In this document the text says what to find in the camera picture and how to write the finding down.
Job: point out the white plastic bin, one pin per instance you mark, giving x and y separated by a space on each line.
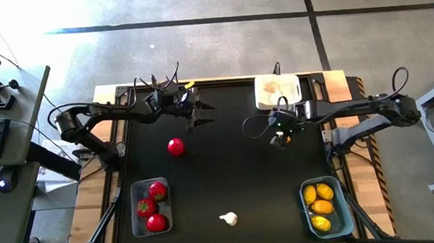
289 81

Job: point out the blue plastic bin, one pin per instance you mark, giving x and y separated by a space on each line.
342 212

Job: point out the black table mat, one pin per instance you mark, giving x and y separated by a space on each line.
245 181

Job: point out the black aluminium table frame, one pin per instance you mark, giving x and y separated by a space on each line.
217 81

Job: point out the yellow tag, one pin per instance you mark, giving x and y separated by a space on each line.
189 85

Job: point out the red toy tomato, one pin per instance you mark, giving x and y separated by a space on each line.
146 207
156 222
157 191
176 146

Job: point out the white garlic bulb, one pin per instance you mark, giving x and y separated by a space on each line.
229 218
285 89

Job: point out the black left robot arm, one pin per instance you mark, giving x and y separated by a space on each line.
123 110

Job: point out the clear grey plastic bin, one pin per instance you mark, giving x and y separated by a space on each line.
137 188

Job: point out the white paper sheets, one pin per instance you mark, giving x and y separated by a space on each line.
58 147

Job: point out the black frame strut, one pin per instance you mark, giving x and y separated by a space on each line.
364 214
101 227

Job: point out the black computer mouse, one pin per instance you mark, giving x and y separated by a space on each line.
6 178

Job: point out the yellow black hazard tape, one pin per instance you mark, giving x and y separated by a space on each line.
386 201

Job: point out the black desk caster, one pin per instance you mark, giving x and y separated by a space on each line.
34 242

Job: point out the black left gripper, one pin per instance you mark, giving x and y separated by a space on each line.
173 101

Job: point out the black desk foot bar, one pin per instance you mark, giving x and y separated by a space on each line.
53 161

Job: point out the black table edge clamp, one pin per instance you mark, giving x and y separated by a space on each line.
276 68
153 80

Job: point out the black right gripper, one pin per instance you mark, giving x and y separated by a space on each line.
283 120

